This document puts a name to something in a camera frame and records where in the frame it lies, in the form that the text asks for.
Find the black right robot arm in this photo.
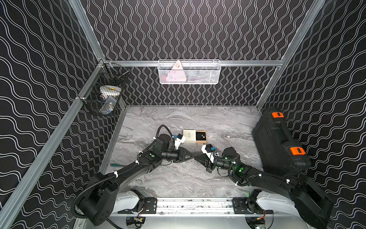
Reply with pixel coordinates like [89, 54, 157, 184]
[194, 145, 333, 229]

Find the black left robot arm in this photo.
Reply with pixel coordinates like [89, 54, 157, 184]
[71, 125, 194, 226]

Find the black plastic tool case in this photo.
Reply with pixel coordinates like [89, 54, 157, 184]
[252, 106, 311, 177]

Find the black wire basket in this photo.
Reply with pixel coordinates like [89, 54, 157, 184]
[81, 63, 131, 116]

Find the white wire basket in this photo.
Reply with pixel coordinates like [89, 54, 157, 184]
[157, 62, 222, 85]

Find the pink triangular card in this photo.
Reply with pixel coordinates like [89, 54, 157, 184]
[166, 60, 187, 83]

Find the right aluminium frame post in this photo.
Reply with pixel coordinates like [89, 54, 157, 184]
[256, 0, 326, 114]

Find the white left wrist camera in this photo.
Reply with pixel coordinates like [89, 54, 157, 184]
[174, 134, 186, 150]

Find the horizontal aluminium back rail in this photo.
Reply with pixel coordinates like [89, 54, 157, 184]
[105, 60, 284, 67]

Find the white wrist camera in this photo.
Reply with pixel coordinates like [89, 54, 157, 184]
[174, 134, 186, 150]
[201, 144, 216, 156]

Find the brown jewelry box drawer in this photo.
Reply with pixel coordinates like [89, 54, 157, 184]
[195, 130, 207, 144]

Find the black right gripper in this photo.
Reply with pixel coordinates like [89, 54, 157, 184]
[194, 153, 234, 173]

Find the aluminium corner frame post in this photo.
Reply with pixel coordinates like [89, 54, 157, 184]
[69, 0, 105, 60]

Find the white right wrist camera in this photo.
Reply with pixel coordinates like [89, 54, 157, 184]
[201, 144, 216, 156]

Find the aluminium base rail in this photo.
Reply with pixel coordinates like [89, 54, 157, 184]
[117, 196, 311, 217]

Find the left side aluminium rail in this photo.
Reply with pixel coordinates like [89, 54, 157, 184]
[0, 61, 105, 229]

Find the white jewelry box sleeve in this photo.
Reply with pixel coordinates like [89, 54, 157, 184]
[183, 129, 196, 144]

